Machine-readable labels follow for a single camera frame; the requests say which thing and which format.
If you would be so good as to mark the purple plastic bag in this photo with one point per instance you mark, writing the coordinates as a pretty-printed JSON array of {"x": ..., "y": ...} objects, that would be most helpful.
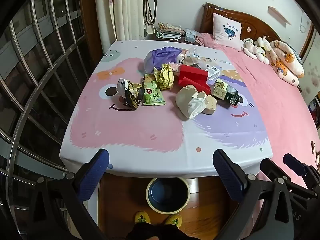
[{"x": 162, "y": 55}]

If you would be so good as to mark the pink white printed pillow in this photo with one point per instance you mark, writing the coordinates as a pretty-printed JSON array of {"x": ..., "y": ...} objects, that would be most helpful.
[{"x": 226, "y": 30}]

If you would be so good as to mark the clear plastic wrapper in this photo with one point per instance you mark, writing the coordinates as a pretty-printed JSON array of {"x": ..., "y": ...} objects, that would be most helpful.
[{"x": 193, "y": 52}]

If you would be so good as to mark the person's black trousers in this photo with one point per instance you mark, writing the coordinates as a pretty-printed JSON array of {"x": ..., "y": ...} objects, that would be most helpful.
[{"x": 157, "y": 233}]

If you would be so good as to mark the small brown box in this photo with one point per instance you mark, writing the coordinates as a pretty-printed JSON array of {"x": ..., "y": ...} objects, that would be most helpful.
[{"x": 210, "y": 105}]

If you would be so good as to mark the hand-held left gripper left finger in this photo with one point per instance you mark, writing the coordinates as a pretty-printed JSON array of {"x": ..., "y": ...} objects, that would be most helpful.
[{"x": 93, "y": 172}]

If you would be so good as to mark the white plush toy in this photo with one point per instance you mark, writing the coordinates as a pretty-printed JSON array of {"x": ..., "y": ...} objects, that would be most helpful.
[
  {"x": 251, "y": 48},
  {"x": 263, "y": 52}
]

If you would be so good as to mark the yellow wrapper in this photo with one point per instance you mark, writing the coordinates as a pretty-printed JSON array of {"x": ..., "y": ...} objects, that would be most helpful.
[{"x": 165, "y": 76}]

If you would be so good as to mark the blue waste bin cream rim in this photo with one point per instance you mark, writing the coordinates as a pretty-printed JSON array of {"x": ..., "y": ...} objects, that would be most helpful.
[{"x": 167, "y": 197}]

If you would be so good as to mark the cartoon printed tablecloth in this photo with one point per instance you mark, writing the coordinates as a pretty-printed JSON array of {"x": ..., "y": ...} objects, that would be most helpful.
[{"x": 125, "y": 130}]

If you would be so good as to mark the metal window grille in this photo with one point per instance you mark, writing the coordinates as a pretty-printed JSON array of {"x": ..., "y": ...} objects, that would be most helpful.
[{"x": 37, "y": 67}]

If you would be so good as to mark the stack of books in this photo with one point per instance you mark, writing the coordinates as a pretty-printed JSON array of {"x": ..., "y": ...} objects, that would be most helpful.
[{"x": 170, "y": 31}]

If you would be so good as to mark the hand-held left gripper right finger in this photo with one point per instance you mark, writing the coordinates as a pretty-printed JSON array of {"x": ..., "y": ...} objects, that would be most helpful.
[{"x": 228, "y": 173}]

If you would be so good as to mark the black green carton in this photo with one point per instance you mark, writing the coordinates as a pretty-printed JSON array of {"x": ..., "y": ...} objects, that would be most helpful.
[{"x": 225, "y": 92}]

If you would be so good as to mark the pink bed sheet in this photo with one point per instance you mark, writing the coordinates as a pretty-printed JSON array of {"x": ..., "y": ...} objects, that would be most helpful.
[{"x": 275, "y": 105}]

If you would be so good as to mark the white crumpled plastic bag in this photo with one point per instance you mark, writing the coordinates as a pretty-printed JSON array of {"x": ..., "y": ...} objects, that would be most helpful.
[{"x": 197, "y": 103}]

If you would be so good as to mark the cream curtain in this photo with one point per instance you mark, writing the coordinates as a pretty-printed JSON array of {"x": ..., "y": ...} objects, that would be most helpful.
[{"x": 127, "y": 10}]

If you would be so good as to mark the green snack packet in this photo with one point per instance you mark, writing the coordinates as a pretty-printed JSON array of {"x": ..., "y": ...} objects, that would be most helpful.
[{"x": 152, "y": 93}]

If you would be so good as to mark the small white box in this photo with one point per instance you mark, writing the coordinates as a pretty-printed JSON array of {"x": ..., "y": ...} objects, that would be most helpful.
[{"x": 213, "y": 72}]

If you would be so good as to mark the red cardboard box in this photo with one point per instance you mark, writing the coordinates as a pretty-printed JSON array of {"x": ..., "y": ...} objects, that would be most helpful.
[{"x": 192, "y": 75}]

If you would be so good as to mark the yellow embroidered slipper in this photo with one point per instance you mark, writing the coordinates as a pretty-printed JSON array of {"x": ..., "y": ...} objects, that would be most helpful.
[
  {"x": 142, "y": 218},
  {"x": 173, "y": 220}
]

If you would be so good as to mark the grey blue box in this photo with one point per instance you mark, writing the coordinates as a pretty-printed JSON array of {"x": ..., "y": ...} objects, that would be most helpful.
[{"x": 191, "y": 35}]

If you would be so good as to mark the beige paper bag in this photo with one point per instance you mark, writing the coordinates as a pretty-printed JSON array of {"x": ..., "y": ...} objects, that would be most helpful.
[{"x": 185, "y": 97}]

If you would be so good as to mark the pink paper packet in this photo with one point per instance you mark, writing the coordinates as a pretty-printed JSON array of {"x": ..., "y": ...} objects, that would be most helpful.
[{"x": 176, "y": 67}]

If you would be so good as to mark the silver black crumpled wrapper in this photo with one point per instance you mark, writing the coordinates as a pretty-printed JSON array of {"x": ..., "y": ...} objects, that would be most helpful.
[{"x": 130, "y": 92}]

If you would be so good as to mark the white wall shelf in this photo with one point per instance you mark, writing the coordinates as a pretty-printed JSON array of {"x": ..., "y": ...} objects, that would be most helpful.
[{"x": 278, "y": 13}]

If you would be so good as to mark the cream cartoon print cushion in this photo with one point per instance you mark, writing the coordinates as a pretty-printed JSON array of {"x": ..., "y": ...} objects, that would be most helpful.
[{"x": 285, "y": 65}]

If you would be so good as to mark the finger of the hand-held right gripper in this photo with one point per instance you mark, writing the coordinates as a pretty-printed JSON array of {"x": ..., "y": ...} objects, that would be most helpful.
[
  {"x": 295, "y": 165},
  {"x": 268, "y": 167}
]

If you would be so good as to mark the wooden headboard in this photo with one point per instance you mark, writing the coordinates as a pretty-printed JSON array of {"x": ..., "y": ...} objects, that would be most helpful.
[{"x": 252, "y": 17}]

